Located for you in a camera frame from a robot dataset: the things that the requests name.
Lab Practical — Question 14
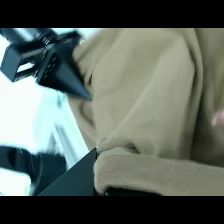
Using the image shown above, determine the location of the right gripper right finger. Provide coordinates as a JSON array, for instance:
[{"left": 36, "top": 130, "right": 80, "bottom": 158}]
[{"left": 104, "top": 187, "right": 163, "bottom": 197}]

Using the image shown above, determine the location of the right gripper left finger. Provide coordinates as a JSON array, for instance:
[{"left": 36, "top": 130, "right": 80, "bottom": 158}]
[{"left": 38, "top": 148, "right": 100, "bottom": 197}]

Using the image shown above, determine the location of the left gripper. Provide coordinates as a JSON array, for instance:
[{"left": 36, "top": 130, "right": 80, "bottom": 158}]
[{"left": 0, "top": 30, "right": 93, "bottom": 102}]

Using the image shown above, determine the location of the tan shirt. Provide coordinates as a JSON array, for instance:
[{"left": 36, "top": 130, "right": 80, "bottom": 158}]
[{"left": 66, "top": 28, "right": 224, "bottom": 197}]

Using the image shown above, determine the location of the silver frame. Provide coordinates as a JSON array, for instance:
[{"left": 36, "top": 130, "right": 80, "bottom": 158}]
[{"left": 48, "top": 91, "right": 92, "bottom": 169}]

